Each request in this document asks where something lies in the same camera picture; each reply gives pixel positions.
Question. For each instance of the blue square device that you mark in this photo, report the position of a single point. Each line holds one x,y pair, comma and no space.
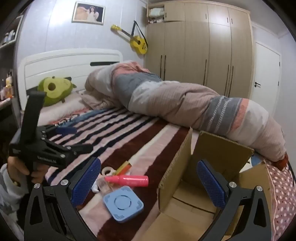
122,204

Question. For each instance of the white earbud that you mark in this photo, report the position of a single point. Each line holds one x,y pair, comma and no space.
94,187

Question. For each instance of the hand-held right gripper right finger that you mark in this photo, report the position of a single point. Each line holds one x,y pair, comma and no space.
210,185

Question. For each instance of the red cloth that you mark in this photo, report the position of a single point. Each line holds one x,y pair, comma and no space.
283,163

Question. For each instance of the cartoon print bedsheet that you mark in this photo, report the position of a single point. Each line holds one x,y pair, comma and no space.
69,120

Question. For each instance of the small clear bottle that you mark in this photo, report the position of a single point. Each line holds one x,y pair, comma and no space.
106,186

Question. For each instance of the pale pink pillow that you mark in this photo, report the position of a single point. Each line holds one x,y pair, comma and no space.
67,106

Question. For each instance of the yellow guitar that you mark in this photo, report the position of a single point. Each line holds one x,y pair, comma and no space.
138,42

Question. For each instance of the yellow red packet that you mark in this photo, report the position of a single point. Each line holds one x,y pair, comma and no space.
123,167

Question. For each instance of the green avocado plush toy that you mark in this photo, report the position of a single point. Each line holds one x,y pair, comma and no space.
57,91

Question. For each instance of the pink tube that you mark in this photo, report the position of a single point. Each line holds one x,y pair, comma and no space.
129,180

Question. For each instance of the white door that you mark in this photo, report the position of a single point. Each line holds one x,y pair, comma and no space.
267,71

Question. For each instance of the folded clothes pile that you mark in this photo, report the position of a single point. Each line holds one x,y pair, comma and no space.
156,14

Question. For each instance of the group of bottles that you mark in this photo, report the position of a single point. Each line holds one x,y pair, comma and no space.
8,87

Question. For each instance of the white tape roll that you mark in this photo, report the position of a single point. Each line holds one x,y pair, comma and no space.
108,168

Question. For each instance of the brown cardboard box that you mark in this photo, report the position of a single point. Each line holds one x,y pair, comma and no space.
182,166

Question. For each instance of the pink polka dot sheet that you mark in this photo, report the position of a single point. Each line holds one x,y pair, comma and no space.
281,199

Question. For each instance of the white bed headboard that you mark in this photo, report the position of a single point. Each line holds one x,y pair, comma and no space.
69,67

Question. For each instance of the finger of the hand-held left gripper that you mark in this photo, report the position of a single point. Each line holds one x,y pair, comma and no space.
81,148
66,130

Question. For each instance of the person's left forearm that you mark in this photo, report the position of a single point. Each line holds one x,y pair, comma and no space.
9,197

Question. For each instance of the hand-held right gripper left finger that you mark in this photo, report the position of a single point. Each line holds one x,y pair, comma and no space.
85,183

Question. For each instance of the striped fleece blanket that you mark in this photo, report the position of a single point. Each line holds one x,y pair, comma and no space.
143,139

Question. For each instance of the wooden wardrobe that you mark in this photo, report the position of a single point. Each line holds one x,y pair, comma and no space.
196,51

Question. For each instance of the framed wall photo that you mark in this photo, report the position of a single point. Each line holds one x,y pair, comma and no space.
88,13

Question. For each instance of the person's left hand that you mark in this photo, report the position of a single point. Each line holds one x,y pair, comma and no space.
19,170

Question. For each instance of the wall shelf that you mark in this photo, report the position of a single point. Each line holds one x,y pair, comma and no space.
4,58

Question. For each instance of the rolled striped duvet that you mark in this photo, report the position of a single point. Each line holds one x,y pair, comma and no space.
173,99

